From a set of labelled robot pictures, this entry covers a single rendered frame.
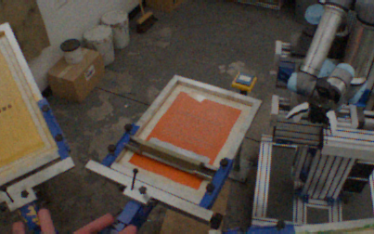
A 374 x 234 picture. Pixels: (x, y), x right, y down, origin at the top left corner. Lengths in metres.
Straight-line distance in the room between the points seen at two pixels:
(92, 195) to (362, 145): 2.08
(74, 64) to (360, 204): 2.87
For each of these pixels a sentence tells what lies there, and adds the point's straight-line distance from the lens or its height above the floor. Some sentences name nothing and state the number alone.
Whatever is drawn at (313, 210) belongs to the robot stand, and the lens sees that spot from 2.73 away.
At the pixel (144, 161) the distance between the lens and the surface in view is 1.96.
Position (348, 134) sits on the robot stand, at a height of 1.18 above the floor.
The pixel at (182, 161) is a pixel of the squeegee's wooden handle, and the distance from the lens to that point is 1.82.
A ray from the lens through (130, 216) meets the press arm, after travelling 1.69.
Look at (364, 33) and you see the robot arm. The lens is 1.53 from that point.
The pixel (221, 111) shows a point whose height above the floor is 0.95.
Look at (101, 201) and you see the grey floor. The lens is 3.02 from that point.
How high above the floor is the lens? 2.50
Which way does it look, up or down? 46 degrees down
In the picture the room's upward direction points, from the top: 4 degrees counter-clockwise
